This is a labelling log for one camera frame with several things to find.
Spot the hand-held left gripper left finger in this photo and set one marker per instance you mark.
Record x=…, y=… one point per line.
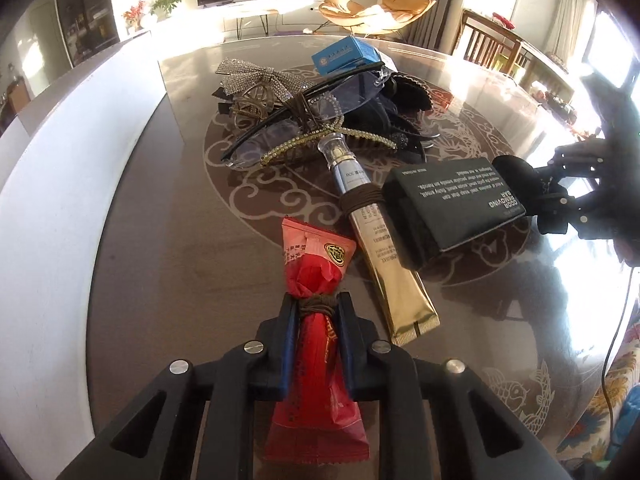
x=286, y=350

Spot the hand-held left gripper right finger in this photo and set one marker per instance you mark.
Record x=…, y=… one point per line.
x=346, y=350

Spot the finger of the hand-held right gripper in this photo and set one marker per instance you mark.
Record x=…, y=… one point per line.
x=555, y=215
x=515, y=175

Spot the black soap box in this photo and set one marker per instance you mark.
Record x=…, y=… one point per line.
x=450, y=200

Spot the red snack packet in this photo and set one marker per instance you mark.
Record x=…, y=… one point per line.
x=312, y=270

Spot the gold and silver cosmetic tube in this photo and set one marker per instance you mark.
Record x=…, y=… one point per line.
x=385, y=270

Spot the black bow hair clip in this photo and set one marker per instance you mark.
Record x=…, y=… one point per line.
x=415, y=135

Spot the black lace-trimmed cloth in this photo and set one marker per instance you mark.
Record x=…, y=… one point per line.
x=405, y=92

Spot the rimless glasses with black arms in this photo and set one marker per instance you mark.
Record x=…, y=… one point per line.
x=345, y=95

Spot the gold rhinestone claw clip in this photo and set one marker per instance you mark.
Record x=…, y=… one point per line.
x=290, y=147

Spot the blue and white ointment box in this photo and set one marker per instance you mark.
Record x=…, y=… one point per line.
x=345, y=52

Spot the rhinestone bow hair clip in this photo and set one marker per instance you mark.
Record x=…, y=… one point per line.
x=250, y=75

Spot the brown patterned glass desktop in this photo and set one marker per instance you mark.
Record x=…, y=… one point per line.
x=200, y=270

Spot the wooden chair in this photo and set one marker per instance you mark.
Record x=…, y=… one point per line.
x=480, y=35

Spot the grey curtain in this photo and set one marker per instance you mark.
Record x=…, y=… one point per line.
x=440, y=10

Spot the floral blanket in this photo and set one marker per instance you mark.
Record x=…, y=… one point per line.
x=615, y=410

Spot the orange lounge chair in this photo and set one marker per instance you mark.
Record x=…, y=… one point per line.
x=380, y=10

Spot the white television console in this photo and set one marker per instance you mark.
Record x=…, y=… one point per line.
x=260, y=10

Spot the green potted plant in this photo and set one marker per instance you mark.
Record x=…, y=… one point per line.
x=167, y=2

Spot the red flower plant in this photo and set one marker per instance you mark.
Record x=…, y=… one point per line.
x=132, y=12

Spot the dark glass display cabinet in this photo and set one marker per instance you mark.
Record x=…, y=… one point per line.
x=85, y=10

